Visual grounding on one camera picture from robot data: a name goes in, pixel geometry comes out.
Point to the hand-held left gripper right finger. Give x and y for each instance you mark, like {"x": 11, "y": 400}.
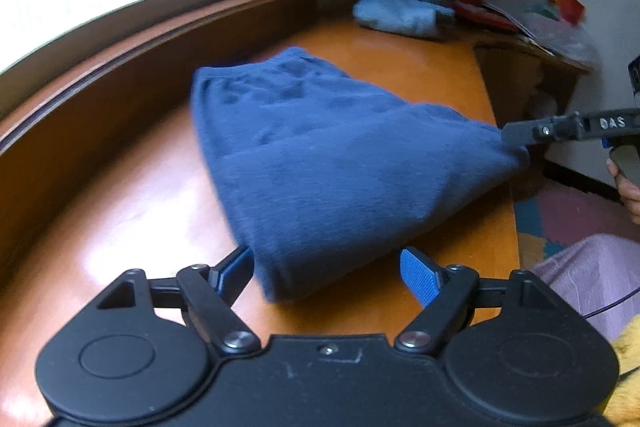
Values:
{"x": 420, "y": 277}

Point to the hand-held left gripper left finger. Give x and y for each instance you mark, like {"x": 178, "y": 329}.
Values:
{"x": 235, "y": 274}

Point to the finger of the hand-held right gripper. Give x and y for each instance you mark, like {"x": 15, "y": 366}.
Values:
{"x": 525, "y": 134}

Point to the dark blue pants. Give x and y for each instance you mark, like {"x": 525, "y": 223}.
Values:
{"x": 340, "y": 167}

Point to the light blue garment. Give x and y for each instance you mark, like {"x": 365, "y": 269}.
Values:
{"x": 395, "y": 14}

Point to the person's right hand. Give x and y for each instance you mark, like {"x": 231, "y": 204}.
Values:
{"x": 631, "y": 197}

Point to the wooden side shelf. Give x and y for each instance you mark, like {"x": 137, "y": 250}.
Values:
{"x": 510, "y": 77}

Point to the foam floor mat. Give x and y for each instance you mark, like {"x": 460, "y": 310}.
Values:
{"x": 575, "y": 217}

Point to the clear plastic bag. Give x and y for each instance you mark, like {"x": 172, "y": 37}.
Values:
{"x": 565, "y": 37}

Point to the yellow cloth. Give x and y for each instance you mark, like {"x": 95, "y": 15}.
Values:
{"x": 630, "y": 357}

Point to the wooden window frame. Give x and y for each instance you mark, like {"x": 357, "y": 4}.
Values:
{"x": 175, "y": 17}

